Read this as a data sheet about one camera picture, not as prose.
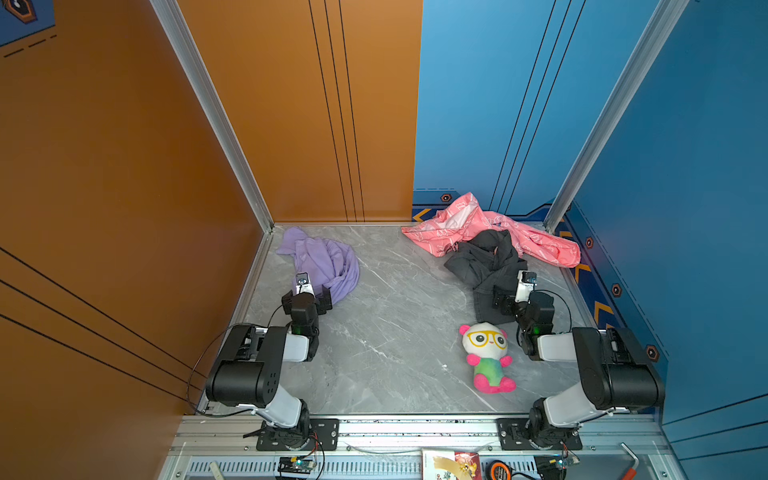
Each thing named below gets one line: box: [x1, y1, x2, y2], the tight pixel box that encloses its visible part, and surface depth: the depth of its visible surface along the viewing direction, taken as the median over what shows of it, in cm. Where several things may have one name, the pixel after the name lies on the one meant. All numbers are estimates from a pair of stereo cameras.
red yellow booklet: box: [422, 449, 481, 480], surface depth 68 cm
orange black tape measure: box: [485, 460, 513, 480], surface depth 68 cm
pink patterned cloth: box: [401, 192, 581, 267], surface depth 108 cm
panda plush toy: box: [459, 322, 516, 394], surface depth 83 cm
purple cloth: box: [276, 227, 360, 303], surface depth 104 cm
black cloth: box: [444, 229, 528, 324], surface depth 95 cm
